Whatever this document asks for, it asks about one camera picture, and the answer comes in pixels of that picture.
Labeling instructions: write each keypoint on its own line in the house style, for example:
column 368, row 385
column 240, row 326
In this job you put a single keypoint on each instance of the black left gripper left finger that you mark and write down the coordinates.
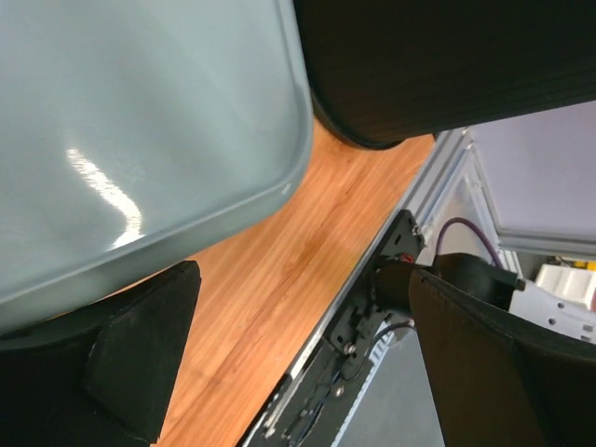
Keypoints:
column 104, row 374

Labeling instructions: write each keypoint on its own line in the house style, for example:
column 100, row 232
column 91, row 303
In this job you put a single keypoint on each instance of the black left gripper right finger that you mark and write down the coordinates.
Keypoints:
column 497, row 379

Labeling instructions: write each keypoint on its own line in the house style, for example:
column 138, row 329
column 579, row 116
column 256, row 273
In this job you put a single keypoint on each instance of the light blue perforated basket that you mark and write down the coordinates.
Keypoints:
column 137, row 133

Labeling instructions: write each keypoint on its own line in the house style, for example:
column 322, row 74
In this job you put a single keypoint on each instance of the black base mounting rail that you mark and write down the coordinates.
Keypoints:
column 316, row 396

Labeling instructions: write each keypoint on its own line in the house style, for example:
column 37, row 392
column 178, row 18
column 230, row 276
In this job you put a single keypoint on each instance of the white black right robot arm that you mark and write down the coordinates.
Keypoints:
column 561, row 300

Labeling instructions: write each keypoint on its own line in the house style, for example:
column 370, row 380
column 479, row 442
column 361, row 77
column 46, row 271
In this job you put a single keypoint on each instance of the large black ribbed bin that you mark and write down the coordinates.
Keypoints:
column 381, row 72

